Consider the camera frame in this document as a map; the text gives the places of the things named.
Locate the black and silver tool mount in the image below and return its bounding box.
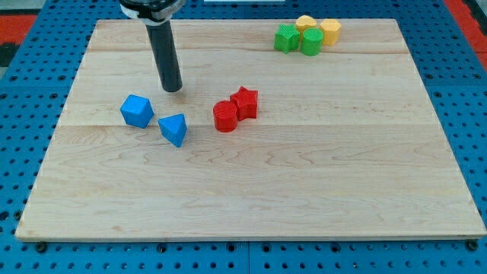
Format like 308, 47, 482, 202
119, 0, 186, 26

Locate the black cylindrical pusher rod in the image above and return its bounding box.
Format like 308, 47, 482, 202
146, 21, 183, 93

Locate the blue cube block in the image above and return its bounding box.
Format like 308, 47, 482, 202
119, 94, 154, 129

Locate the blue triangle block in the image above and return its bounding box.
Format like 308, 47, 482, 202
158, 113, 187, 148

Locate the red cylinder block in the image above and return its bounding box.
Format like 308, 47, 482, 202
212, 100, 237, 132

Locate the red star block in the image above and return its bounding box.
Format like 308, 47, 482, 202
230, 86, 258, 121

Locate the green star block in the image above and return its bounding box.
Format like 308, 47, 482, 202
274, 24, 300, 53

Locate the yellow heart block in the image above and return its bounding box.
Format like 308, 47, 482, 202
295, 15, 317, 33

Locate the light wooden board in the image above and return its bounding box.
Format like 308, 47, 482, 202
16, 19, 486, 243

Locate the green cylinder block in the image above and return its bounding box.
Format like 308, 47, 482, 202
301, 28, 324, 56

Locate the yellow hexagon block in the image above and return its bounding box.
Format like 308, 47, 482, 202
319, 18, 342, 46

